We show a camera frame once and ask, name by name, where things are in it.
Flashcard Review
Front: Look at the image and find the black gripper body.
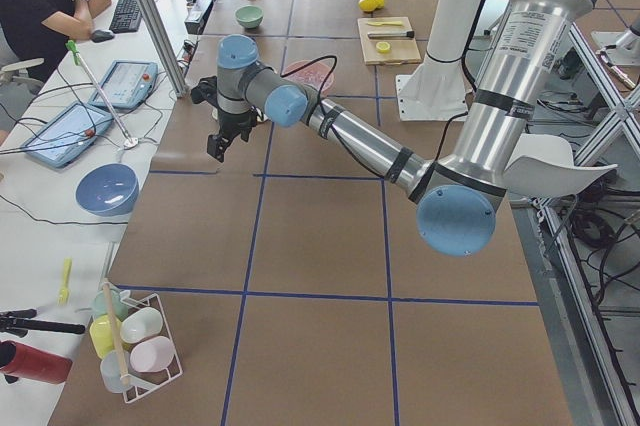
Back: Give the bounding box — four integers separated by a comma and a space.
191, 76, 257, 143

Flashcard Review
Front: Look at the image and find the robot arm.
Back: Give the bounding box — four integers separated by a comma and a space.
191, 0, 606, 256

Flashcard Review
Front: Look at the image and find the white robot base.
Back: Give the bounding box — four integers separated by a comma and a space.
396, 0, 481, 121

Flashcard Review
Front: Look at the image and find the pile of clear ice cubes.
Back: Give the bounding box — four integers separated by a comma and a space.
290, 63, 334, 91

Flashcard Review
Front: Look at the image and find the green cup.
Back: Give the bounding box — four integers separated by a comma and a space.
91, 286, 128, 321

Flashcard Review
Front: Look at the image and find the white cup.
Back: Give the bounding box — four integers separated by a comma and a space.
120, 307, 164, 344

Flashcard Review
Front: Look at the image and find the pink cup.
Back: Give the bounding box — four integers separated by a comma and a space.
130, 336, 175, 373

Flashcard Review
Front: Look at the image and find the yellow cup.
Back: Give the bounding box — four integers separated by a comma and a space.
89, 314, 115, 359

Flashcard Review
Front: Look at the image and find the clear cup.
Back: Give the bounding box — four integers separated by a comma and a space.
100, 351, 132, 393

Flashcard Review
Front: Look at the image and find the whole yellow lemon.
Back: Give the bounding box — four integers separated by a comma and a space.
358, 0, 379, 13

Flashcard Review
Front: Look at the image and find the yellow plastic knife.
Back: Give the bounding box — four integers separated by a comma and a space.
366, 21, 404, 27

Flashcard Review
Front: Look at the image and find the far teach pendant tablet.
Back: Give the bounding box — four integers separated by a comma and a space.
100, 60, 159, 111

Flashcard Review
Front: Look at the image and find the teach pendant tablet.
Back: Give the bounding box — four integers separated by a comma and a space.
100, 60, 159, 111
21, 102, 114, 169

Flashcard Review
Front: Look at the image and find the wooden cutting board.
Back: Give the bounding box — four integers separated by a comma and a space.
357, 16, 422, 66

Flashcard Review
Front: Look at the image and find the lemon half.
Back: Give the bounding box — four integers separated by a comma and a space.
375, 41, 392, 54

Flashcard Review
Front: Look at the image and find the green bowl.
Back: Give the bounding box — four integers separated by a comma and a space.
235, 5, 264, 29

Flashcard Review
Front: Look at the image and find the steel cylinder tool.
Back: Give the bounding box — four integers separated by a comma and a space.
367, 30, 415, 40

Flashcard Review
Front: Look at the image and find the pink bowl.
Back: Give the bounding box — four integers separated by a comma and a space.
282, 60, 335, 94

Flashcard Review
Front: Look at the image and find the black keyboard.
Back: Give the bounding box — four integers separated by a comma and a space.
109, 0, 142, 34

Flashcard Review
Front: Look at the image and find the blue bowl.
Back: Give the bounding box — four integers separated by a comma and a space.
75, 163, 139, 217

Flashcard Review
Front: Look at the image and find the computer mouse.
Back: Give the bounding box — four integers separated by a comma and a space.
90, 29, 115, 43

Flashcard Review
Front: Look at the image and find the near teach pendant tablet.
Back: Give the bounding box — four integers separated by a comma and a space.
21, 102, 114, 169

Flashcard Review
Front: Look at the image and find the seated person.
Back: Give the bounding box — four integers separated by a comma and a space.
1, 0, 112, 82

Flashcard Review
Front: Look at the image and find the yellow plastic fork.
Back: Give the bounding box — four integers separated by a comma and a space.
58, 258, 73, 306

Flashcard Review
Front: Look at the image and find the wooden rack rod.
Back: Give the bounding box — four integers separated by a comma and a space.
102, 281, 131, 384

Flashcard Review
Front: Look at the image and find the red bottle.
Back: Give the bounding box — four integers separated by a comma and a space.
1, 340, 73, 384

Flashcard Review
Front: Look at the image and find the aluminium frame post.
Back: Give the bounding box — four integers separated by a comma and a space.
137, 0, 189, 98

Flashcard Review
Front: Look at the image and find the white wire cup rack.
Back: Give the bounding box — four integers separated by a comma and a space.
100, 283, 183, 404

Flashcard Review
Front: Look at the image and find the black handled tool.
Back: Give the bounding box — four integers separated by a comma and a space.
1, 309, 86, 338

